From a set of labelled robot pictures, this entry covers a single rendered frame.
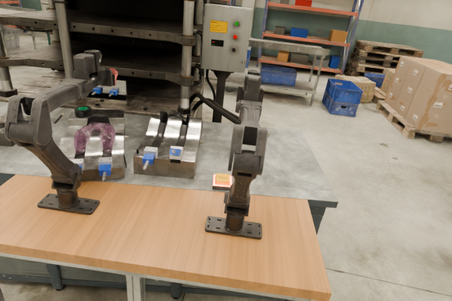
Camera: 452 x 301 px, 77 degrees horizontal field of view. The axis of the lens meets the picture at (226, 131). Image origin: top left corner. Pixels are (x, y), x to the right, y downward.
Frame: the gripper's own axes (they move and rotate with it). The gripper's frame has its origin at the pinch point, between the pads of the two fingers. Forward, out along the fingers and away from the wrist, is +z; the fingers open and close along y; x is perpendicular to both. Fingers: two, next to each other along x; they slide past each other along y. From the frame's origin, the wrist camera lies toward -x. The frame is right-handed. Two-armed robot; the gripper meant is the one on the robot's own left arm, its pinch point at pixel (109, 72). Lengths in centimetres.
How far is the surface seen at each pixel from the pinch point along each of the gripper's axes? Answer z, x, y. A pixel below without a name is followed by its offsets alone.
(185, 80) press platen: 58, 14, -21
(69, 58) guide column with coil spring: 57, 10, 53
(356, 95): 319, 73, -230
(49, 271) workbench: -17, 104, 30
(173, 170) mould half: -12.5, 36.3, -31.8
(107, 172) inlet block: -22.9, 34.3, -7.8
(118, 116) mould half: 18.1, 27.6, 5.6
